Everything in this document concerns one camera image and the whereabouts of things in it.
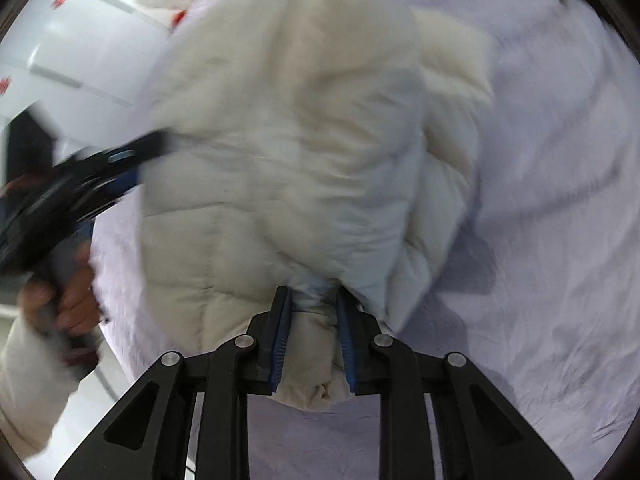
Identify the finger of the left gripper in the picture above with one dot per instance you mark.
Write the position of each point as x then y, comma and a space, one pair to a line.
147, 147
113, 191

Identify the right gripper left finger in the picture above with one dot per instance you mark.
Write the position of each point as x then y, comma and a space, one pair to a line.
146, 434

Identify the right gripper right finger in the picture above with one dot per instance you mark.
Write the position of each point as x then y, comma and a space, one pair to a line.
439, 417

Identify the cream quilted down jacket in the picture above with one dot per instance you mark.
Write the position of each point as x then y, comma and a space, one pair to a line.
314, 144

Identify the white sleeve left forearm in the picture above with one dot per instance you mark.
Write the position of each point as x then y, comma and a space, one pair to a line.
34, 390

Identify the person left hand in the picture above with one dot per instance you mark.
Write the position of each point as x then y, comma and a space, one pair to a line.
79, 311

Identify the white wardrobe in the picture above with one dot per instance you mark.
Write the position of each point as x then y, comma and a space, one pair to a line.
83, 64

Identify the red gift box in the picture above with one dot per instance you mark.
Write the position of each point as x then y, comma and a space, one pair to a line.
177, 18

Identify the lavender plush bed blanket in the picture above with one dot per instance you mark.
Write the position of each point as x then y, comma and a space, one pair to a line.
541, 289

